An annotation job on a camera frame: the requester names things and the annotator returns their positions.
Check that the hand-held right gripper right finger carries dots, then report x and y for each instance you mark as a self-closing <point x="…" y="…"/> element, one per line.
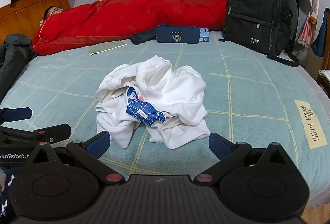
<point x="219" y="144"/>

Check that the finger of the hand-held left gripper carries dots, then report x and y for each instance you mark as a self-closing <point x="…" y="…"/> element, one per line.
<point x="58" y="131"/>
<point x="18" y="113"/>

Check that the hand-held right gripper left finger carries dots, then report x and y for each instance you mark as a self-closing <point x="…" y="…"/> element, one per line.
<point x="99" y="142"/>

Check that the white printed long-sleeve shirt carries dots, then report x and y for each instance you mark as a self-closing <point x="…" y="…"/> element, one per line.
<point x="180" y="90"/>

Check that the dark blue patterned clothing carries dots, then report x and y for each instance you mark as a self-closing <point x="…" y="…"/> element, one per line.
<point x="6" y="188"/>

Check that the dark green padded jacket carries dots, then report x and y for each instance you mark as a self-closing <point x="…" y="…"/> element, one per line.
<point x="13" y="59"/>

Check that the teal checked bed sheet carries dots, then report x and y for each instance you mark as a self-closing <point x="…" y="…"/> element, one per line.
<point x="245" y="85"/>

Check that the pale green booklet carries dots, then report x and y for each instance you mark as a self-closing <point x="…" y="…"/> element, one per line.
<point x="105" y="48"/>

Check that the wooden headboard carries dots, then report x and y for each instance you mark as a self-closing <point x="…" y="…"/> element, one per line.
<point x="23" y="14"/>

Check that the small blue box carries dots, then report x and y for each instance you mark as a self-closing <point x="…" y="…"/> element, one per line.
<point x="205" y="36"/>

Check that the navy pencil case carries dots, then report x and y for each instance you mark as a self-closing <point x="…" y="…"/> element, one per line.
<point x="170" y="33"/>

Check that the wooden chair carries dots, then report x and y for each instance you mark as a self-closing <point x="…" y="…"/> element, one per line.
<point x="324" y="79"/>

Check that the red quilt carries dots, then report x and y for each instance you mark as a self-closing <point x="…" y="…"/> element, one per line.
<point x="116" y="18"/>

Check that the black backpack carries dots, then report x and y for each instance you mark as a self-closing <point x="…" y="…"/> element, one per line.
<point x="252" y="15"/>

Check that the teal cloth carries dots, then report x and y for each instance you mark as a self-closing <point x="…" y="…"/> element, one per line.
<point x="322" y="33"/>

